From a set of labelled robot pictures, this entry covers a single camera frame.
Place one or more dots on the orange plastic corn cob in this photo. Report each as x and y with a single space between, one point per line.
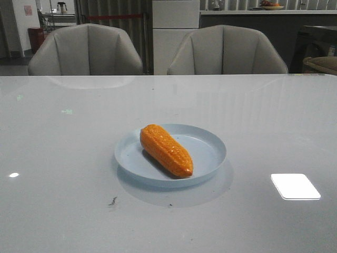
166 150

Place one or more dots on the light blue round plate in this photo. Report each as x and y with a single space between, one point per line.
208 152

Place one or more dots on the right grey upholstered chair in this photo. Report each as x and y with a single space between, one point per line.
225 49

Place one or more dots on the grey upholstered chair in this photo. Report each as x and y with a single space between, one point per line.
87 49
225 49

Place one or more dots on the white cabinet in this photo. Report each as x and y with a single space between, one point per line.
172 20

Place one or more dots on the left grey upholstered chair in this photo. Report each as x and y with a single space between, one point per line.
87 49

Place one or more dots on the red barrier belt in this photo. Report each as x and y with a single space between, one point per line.
115 17

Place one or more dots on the dark counter with white top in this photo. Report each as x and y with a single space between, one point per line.
281 27

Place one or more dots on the fruit bowl on counter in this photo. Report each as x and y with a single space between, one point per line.
270 6

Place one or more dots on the black coffee pot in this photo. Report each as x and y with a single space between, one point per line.
61 7

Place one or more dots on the red bin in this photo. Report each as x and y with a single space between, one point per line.
36 38

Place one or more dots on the tan cushion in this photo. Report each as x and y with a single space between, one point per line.
324 65

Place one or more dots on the pink wall notice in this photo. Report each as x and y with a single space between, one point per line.
28 10

